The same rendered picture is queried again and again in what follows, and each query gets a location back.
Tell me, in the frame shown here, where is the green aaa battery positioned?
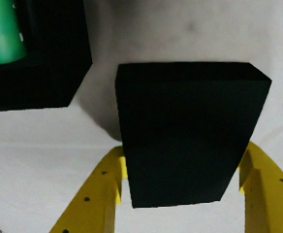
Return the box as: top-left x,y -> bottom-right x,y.
0,0 -> 30,64

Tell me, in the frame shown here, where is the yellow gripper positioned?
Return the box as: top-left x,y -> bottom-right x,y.
48,141 -> 283,233

